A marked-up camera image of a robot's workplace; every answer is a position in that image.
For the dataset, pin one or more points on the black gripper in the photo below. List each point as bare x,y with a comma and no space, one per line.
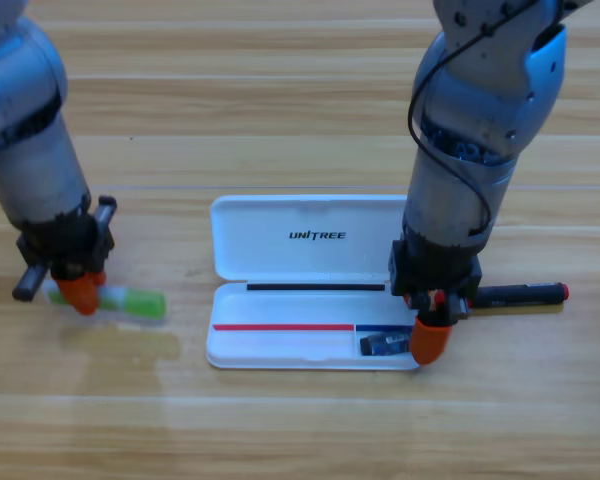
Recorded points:
437,272
75,245

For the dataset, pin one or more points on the white Unitree pencil case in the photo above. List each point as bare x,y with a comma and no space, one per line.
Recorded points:
300,235

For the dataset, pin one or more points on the green highlighter pen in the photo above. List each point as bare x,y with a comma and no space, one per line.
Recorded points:
135,302

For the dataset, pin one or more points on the red and black marker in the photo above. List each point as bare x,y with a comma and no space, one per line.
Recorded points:
520,294

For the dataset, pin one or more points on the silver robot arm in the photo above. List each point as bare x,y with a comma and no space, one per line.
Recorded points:
30,150
480,100

